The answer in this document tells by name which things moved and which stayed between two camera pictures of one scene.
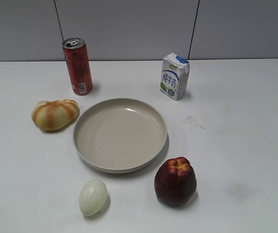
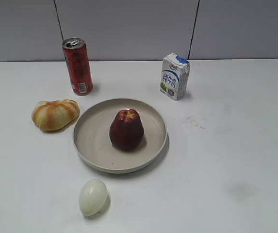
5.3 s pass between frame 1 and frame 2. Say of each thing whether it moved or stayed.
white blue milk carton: stayed
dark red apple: moved
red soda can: stayed
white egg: stayed
